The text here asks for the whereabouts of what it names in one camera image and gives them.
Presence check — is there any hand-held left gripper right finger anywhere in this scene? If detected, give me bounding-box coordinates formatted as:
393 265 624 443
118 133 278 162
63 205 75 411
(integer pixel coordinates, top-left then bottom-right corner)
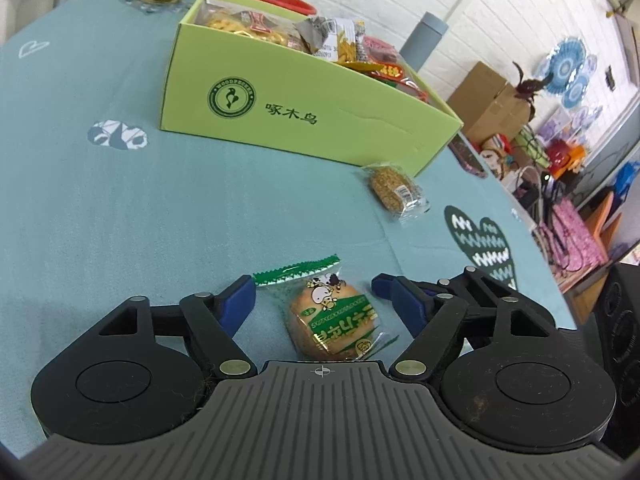
389 279 557 381

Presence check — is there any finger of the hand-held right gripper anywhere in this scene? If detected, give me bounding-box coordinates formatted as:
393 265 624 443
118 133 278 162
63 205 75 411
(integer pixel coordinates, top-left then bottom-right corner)
371 266 533 311

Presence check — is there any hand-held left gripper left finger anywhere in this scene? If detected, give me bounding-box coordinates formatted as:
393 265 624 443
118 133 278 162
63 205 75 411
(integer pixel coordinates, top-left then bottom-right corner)
94 275 257 379

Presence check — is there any clear cake packet green label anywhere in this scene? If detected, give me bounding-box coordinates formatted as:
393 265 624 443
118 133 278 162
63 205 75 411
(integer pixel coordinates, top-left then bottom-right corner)
252 254 402 362

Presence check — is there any clear packet brown grain cake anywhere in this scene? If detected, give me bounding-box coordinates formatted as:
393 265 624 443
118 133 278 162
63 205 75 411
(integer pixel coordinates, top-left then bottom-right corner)
356 161 432 221

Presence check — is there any green cardboard box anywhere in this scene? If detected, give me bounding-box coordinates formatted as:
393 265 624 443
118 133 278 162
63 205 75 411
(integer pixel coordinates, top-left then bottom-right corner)
159 0 463 179

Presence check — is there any pink patterned cloth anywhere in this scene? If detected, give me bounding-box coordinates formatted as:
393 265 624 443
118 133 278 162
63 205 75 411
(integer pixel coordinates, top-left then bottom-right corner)
539 196 607 282

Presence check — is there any orange chair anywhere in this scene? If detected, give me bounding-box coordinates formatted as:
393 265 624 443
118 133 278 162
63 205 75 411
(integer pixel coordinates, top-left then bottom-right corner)
581 191 624 247

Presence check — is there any blue bag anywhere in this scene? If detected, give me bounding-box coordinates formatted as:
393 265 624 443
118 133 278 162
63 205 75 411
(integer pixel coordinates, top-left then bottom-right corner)
611 159 640 202

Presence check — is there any smartphone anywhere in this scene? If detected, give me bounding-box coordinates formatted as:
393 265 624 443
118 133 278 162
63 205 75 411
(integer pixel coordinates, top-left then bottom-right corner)
446 132 489 179

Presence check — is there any red white figure toy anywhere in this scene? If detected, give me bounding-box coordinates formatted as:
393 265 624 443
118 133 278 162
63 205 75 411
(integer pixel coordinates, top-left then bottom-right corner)
479 131 514 177

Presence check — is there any brown cardboard box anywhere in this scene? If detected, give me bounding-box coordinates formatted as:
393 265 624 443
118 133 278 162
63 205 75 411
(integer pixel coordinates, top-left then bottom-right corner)
445 61 532 144

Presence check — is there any grey-blue thermos bottle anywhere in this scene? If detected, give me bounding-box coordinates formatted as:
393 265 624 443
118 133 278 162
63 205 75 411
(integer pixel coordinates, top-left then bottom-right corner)
399 11 448 69

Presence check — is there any dark dried plant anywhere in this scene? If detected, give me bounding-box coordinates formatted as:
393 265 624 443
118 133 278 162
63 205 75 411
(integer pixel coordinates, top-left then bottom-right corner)
511 61 552 107

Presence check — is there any blue paper fan decoration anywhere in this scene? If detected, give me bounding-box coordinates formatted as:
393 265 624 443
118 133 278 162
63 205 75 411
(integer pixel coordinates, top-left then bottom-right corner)
541 36 599 109

